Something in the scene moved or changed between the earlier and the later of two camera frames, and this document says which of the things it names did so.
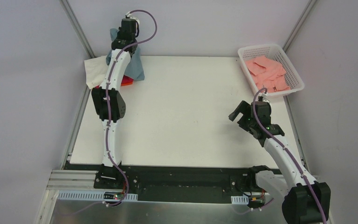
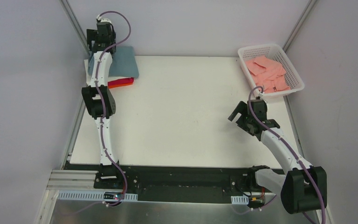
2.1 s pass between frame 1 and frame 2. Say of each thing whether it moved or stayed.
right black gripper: stayed
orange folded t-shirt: stayed
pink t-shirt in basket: stayed
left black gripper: moved
